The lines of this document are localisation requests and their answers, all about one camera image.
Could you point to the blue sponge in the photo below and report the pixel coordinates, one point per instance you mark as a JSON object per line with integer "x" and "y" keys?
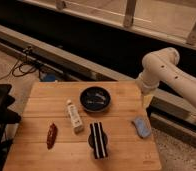
{"x": 142, "y": 129}

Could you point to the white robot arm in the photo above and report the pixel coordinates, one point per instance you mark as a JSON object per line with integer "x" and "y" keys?
{"x": 161, "y": 66}

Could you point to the dark ceramic bowl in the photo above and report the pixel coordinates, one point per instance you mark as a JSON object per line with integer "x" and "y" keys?
{"x": 95, "y": 99}

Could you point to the blue object on floor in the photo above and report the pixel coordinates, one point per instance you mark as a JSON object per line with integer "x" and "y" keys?
{"x": 48, "y": 78}

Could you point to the black white striped object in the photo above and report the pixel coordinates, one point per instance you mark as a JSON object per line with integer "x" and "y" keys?
{"x": 98, "y": 140}

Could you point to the metal floor rail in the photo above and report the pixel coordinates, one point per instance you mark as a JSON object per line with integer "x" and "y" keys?
{"x": 165, "y": 98}

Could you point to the white tube with cap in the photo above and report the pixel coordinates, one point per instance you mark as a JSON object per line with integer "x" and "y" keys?
{"x": 76, "y": 120}

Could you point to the black chair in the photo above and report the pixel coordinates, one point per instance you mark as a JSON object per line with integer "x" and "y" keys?
{"x": 7, "y": 116}

